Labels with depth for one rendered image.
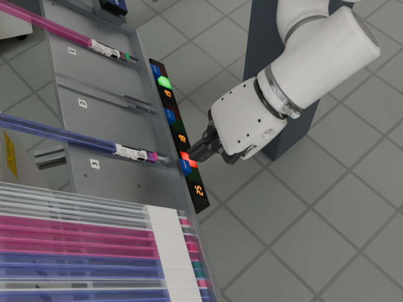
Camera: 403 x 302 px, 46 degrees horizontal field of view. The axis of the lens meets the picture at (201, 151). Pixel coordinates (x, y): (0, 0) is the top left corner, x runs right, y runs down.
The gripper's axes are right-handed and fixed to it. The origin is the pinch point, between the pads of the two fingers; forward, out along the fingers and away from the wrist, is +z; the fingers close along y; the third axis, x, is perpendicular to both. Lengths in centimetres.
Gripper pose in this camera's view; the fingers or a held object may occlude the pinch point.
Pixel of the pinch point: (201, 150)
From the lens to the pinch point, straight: 79.6
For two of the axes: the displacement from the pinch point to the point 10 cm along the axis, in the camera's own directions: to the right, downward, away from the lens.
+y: -2.8, -8.3, 4.9
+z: -7.0, 5.2, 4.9
